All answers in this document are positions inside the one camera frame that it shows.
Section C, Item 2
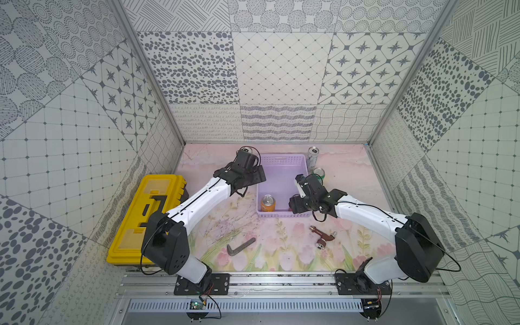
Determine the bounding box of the purple plastic basket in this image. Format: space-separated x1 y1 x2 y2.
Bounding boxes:
256 153 311 218

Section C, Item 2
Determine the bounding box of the green soda can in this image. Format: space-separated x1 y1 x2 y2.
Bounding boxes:
312 168 325 181

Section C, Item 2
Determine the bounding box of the orange soda can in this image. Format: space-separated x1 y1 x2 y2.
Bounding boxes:
261 194 276 213

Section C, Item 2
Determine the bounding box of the silver can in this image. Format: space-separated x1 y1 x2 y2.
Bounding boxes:
249 147 261 157
306 146 320 171

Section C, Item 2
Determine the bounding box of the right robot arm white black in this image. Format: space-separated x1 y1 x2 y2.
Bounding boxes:
289 174 446 292

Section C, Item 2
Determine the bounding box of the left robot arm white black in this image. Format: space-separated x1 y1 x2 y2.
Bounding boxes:
141 147 266 293

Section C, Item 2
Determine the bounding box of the dark red metal tool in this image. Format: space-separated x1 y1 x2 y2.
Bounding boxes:
310 226 337 250

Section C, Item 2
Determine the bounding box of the grey hex key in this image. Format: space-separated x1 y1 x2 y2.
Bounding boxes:
226 238 256 257

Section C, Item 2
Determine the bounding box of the yellow black toolbox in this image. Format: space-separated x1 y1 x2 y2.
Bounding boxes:
106 175 189 266

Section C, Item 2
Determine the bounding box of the right black connector box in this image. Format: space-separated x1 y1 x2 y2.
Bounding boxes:
360 299 382 320

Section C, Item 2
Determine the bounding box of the left green circuit board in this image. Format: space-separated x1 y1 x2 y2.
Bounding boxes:
186 299 209 321

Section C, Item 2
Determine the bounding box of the white vent grille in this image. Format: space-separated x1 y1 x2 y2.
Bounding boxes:
127 298 362 313

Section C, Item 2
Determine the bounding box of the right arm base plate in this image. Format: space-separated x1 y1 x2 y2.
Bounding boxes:
334 272 391 297

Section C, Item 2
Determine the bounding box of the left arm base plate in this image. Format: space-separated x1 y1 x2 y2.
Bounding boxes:
174 273 230 296

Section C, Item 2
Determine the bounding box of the aluminium mounting rail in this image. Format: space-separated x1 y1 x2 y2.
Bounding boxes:
115 272 450 299

